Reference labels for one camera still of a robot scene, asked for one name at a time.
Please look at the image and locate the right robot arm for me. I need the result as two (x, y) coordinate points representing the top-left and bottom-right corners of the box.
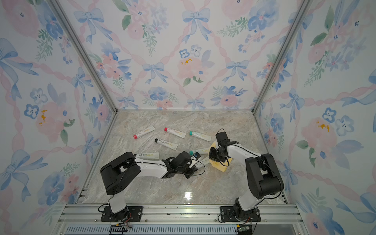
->
(209, 142), (284, 221)

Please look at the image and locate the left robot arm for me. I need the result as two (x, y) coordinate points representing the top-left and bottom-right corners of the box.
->
(100, 151), (201, 214)

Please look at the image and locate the left aluminium frame post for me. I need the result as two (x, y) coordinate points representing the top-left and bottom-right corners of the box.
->
(47, 0), (118, 114)

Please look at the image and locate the right aluminium frame post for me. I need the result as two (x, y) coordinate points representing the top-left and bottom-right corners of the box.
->
(252, 0), (312, 114)

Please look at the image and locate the pink cap toothpaste tube left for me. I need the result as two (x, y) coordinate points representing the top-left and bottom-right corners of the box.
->
(133, 125), (155, 139)

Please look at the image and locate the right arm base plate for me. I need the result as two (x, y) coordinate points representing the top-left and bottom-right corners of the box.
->
(218, 206), (261, 223)

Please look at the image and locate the dark cap toothpaste tube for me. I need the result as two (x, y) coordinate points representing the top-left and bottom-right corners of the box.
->
(195, 157), (210, 169)

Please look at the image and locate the yellow cleaning cloth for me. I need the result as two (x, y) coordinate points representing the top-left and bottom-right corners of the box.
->
(209, 142), (232, 172)

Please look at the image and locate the black cap toothpaste tube centre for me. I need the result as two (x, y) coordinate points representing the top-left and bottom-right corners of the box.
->
(154, 139), (178, 150)

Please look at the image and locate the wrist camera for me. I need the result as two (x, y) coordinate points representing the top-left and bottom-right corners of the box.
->
(192, 152), (201, 160)
(215, 131), (230, 146)

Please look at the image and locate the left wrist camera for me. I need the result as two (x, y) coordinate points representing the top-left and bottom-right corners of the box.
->
(192, 152), (201, 160)

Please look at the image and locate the pink cap toothpaste tube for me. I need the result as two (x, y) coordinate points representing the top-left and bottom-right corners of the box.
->
(164, 127), (186, 139)
(133, 125), (155, 139)

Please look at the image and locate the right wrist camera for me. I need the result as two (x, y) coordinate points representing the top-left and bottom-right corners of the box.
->
(215, 131), (230, 146)

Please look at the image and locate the toothpaste tube near left arm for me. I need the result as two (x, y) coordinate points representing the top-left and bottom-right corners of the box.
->
(134, 152), (159, 160)

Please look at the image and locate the pink cap toothpaste tube centre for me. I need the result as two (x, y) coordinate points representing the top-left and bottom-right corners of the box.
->
(164, 127), (186, 139)

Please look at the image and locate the aluminium front rail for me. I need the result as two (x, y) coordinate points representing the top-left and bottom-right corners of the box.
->
(52, 204), (308, 235)

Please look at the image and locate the teal cap toothpaste tube back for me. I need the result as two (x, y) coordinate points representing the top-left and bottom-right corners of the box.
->
(189, 131), (212, 142)

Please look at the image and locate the aluminium frame post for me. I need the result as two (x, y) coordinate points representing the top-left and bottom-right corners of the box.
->
(47, 0), (118, 114)
(252, 0), (312, 114)

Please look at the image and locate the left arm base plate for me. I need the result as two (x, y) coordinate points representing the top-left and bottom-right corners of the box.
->
(100, 206), (144, 223)

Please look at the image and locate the teal cap toothpaste tube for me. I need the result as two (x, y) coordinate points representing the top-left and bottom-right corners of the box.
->
(189, 131), (212, 142)
(189, 147), (210, 155)

